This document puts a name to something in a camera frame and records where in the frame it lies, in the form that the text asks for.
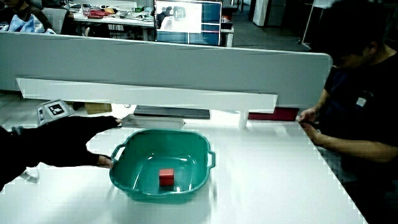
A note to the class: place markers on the person's left hand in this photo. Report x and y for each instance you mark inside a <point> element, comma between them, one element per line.
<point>68,140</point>

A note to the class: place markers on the red block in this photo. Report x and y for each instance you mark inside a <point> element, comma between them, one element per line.
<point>166,178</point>

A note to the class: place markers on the person's left forearm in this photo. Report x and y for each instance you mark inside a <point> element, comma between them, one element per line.
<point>14,155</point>

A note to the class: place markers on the brown cardboard box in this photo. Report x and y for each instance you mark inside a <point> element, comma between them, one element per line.
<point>98,108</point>

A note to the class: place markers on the teal plastic basin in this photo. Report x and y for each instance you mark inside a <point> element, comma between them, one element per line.
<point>146,155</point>

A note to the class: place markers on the gray desk partition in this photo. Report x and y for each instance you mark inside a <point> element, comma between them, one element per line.
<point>155,62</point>

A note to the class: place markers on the gray office chair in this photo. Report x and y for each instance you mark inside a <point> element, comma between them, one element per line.
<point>56,18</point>

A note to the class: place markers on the cluttered white office desk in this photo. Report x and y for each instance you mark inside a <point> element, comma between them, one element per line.
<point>124,21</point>

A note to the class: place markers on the computer monitor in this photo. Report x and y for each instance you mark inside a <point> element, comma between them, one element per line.
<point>188,21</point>

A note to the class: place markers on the dark red box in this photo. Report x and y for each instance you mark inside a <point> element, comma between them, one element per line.
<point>273,114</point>

